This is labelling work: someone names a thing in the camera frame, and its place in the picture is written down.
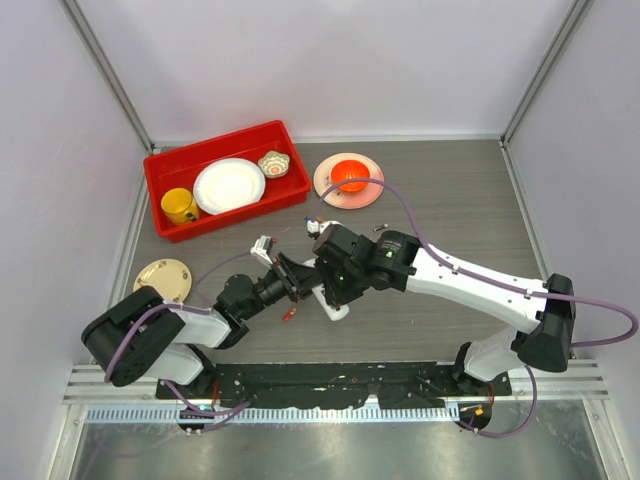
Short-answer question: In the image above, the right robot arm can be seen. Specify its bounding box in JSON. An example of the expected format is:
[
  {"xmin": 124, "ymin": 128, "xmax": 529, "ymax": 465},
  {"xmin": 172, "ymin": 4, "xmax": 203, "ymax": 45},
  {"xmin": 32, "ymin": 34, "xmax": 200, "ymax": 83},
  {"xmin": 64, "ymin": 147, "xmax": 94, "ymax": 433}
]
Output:
[{"xmin": 307, "ymin": 221, "xmax": 575, "ymax": 395}]

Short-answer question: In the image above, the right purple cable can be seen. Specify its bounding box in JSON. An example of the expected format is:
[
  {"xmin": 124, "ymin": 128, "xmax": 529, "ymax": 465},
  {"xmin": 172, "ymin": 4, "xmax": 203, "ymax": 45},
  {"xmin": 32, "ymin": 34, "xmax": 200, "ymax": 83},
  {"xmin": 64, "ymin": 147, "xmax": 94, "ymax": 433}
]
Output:
[{"xmin": 314, "ymin": 178, "xmax": 640, "ymax": 441}]

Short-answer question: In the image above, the orange red battery low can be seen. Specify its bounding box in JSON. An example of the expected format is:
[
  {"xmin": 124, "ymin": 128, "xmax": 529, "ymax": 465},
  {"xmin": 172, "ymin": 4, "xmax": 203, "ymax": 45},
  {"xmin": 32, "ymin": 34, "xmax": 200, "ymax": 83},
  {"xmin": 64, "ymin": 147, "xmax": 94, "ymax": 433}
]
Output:
[{"xmin": 282, "ymin": 308, "xmax": 297, "ymax": 322}]

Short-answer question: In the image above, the cream floral plate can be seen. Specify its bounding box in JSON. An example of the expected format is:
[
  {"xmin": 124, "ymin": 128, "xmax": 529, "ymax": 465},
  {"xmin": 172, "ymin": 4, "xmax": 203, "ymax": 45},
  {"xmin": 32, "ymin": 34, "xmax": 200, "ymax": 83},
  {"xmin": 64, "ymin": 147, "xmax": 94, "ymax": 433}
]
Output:
[{"xmin": 132, "ymin": 259, "xmax": 193, "ymax": 303}]

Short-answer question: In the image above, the small flower-shaped bowl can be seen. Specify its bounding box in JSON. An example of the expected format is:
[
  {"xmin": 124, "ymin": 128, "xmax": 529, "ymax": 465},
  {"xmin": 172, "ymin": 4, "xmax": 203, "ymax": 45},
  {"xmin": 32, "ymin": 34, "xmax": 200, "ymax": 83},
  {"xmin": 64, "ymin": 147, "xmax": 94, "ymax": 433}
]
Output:
[{"xmin": 257, "ymin": 151, "xmax": 290, "ymax": 179}]

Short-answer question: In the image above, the purple cable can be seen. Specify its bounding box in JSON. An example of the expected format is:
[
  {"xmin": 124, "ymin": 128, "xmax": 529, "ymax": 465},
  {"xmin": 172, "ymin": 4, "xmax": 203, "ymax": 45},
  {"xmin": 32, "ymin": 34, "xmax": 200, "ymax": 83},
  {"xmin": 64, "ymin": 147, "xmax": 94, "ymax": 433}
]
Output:
[
  {"xmin": 103, "ymin": 252, "xmax": 261, "ymax": 435},
  {"xmin": 314, "ymin": 178, "xmax": 640, "ymax": 441}
]

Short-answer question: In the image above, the yellow mug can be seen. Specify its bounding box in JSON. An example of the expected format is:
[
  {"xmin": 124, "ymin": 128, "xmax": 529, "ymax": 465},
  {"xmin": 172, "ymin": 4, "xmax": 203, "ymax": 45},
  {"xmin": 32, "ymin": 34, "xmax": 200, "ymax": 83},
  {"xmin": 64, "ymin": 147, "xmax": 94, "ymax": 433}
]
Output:
[{"xmin": 161, "ymin": 188, "xmax": 199, "ymax": 226}]

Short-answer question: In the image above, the pink plate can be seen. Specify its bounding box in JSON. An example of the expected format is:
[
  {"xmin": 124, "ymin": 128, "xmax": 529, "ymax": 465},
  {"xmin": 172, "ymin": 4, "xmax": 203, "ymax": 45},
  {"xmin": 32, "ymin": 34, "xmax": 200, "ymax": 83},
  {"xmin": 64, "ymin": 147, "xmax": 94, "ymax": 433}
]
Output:
[{"xmin": 313, "ymin": 152, "xmax": 386, "ymax": 210}]

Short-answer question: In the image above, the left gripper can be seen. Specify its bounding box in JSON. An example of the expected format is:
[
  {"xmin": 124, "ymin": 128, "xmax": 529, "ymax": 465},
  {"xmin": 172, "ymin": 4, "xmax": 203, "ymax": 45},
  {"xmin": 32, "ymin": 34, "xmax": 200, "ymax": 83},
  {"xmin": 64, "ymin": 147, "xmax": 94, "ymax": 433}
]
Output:
[{"xmin": 241, "ymin": 253, "xmax": 324, "ymax": 320}]

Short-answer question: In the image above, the white paper plate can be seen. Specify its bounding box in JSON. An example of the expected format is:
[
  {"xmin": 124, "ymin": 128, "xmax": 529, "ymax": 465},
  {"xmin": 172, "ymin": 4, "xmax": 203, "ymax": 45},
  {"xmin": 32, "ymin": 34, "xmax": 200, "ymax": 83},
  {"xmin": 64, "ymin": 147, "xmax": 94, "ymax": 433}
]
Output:
[{"xmin": 193, "ymin": 158, "xmax": 266, "ymax": 215}]

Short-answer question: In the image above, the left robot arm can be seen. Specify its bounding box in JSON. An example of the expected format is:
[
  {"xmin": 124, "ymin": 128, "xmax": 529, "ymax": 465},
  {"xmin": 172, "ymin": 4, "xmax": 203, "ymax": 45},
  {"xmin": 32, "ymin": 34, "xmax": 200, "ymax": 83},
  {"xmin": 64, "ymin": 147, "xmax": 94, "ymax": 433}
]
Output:
[{"xmin": 81, "ymin": 254, "xmax": 322, "ymax": 399}]

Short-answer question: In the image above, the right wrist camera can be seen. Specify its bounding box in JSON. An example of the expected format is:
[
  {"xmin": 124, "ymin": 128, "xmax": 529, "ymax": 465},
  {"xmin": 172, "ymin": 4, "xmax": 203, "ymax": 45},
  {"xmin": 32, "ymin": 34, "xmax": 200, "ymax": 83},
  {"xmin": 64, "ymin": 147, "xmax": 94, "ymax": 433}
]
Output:
[{"xmin": 306, "ymin": 219, "xmax": 329, "ymax": 239}]

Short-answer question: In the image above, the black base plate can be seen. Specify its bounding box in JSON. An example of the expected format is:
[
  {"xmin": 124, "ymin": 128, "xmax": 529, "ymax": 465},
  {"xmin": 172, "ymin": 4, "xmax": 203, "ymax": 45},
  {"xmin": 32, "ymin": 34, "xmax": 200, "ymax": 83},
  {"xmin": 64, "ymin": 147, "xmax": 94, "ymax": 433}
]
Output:
[{"xmin": 177, "ymin": 362, "xmax": 512, "ymax": 410}]

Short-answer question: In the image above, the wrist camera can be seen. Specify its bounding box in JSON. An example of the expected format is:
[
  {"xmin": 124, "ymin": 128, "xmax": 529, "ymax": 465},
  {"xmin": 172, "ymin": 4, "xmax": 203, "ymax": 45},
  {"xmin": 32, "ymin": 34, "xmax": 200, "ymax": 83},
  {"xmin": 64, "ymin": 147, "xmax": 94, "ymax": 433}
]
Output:
[
  {"xmin": 306, "ymin": 219, "xmax": 329, "ymax": 239},
  {"xmin": 250, "ymin": 235, "xmax": 276, "ymax": 268}
]

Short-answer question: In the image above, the white cable duct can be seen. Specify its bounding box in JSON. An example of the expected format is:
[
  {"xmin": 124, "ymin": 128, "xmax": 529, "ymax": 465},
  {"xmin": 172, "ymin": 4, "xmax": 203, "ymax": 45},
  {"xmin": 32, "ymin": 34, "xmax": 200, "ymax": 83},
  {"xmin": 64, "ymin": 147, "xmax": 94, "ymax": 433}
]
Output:
[{"xmin": 84, "ymin": 403, "xmax": 459, "ymax": 424}]

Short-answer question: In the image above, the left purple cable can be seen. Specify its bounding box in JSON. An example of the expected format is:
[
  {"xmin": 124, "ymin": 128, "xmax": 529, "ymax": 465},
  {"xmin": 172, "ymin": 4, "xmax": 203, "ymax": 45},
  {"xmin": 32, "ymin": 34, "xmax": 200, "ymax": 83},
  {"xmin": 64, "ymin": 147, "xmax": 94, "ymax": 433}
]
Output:
[{"xmin": 103, "ymin": 252, "xmax": 261, "ymax": 435}]

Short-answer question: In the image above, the orange bowl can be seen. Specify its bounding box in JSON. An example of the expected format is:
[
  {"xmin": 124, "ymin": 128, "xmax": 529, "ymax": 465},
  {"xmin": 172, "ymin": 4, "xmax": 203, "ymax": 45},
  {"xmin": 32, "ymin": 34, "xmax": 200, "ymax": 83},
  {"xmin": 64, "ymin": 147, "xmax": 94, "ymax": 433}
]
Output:
[{"xmin": 330, "ymin": 159, "xmax": 370, "ymax": 194}]

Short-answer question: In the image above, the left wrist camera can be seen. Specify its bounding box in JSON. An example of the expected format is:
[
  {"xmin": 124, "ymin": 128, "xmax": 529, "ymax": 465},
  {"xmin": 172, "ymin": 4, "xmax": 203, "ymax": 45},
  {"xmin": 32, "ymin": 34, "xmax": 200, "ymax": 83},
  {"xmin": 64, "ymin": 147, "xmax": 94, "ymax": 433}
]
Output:
[{"xmin": 250, "ymin": 235, "xmax": 276, "ymax": 268}]

